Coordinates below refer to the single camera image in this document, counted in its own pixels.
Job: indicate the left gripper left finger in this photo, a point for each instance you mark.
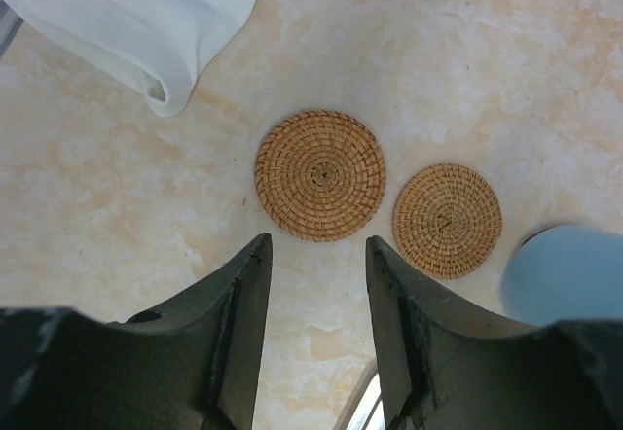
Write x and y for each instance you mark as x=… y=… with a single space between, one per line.
x=190 y=362

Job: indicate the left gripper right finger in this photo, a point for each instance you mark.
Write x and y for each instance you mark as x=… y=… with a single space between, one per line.
x=447 y=363

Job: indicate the white folded cloth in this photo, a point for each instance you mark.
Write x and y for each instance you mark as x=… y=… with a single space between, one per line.
x=156 y=47

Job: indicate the white and blue cup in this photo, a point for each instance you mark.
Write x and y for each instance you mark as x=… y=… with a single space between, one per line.
x=566 y=272

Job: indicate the woven coaster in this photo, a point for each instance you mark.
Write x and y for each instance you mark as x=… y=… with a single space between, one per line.
x=446 y=221
x=320 y=175

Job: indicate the steel tray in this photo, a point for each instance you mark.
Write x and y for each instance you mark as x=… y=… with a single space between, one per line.
x=364 y=409

